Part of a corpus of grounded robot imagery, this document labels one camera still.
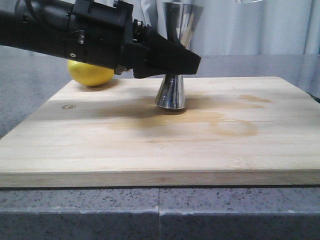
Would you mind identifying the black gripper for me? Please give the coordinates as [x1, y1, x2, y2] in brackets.
[65, 0, 201, 78]

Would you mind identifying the steel hourglass jigger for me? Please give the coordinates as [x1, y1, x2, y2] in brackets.
[155, 2, 203, 111]

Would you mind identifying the glass beaker with liquid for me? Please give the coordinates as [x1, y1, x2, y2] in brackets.
[235, 0, 264, 4]

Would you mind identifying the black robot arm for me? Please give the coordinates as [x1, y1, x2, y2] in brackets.
[0, 0, 201, 79]

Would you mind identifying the grey curtain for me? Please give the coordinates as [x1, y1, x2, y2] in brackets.
[0, 0, 320, 57]

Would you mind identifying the yellow lemon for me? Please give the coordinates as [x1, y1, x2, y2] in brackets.
[67, 60, 115, 87]

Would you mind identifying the wooden cutting board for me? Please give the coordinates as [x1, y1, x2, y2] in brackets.
[0, 77, 320, 188]

